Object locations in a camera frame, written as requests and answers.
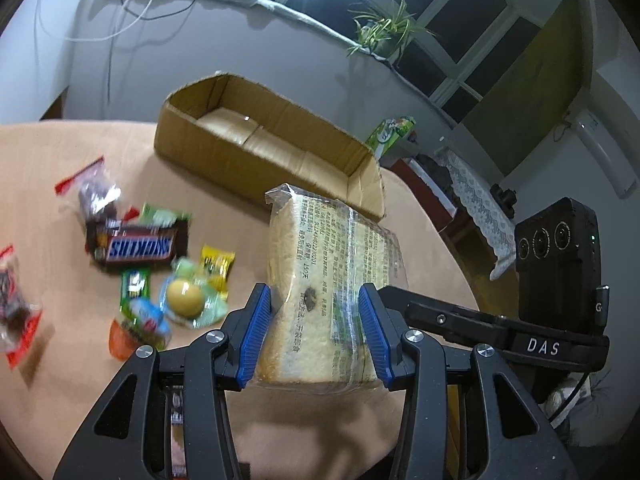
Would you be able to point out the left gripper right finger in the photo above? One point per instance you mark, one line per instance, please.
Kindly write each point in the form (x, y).
(502, 432)

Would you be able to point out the light green candy packet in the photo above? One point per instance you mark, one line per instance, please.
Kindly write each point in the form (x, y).
(152, 215)

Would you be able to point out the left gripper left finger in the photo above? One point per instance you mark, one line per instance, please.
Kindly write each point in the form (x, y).
(126, 435)

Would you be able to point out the potted spider plant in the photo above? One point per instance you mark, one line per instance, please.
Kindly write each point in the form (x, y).
(386, 35)

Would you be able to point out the red dried fruit packet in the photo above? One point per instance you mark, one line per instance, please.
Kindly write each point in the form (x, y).
(19, 318)

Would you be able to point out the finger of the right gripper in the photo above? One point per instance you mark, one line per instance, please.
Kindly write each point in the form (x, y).
(399, 306)

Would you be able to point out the packaged sliced bread loaf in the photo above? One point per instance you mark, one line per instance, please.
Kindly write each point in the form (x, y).
(320, 253)

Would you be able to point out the yellow candy packet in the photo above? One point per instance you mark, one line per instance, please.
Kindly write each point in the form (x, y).
(216, 264)

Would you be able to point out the open cardboard box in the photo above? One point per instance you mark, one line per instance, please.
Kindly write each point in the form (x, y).
(242, 136)

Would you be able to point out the Snickers chocolate bar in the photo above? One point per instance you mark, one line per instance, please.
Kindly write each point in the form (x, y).
(113, 244)

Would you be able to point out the black tracking camera right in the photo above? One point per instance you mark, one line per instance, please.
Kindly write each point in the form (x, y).
(558, 262)

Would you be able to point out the green egg jelly cup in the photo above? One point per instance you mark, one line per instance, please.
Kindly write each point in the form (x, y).
(187, 299)

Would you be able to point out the red clear snack bag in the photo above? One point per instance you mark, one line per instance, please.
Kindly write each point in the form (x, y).
(91, 191)

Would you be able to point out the white lace cloth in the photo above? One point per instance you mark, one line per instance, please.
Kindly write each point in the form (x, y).
(475, 196)

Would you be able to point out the green tissue box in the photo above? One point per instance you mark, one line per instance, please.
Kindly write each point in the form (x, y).
(387, 133)

